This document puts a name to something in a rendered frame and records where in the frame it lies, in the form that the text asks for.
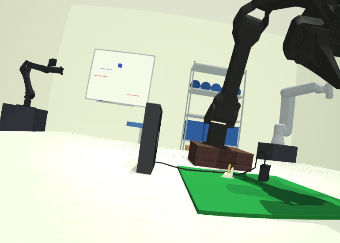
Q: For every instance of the green circuit board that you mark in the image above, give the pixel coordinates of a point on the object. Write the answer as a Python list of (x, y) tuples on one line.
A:
[(225, 194)]

